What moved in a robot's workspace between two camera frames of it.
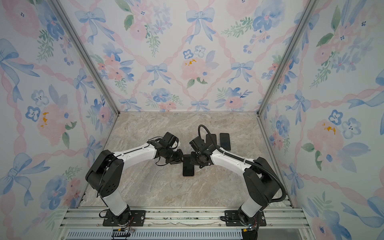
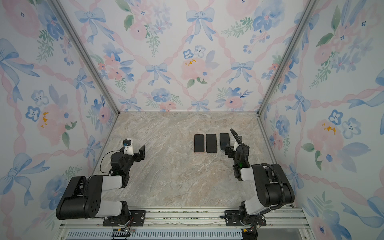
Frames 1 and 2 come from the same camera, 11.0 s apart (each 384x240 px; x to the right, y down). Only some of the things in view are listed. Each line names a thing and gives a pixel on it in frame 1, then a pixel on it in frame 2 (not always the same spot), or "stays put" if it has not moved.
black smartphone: x=225 y=142 stays put
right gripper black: x=192 y=160 -> x=230 y=151
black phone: x=208 y=140 stays put
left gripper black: x=180 y=157 -> x=141 y=154
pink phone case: x=188 y=168 -> x=199 y=143
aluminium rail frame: x=186 y=223 stays put
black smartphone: x=188 y=168 -> x=199 y=144
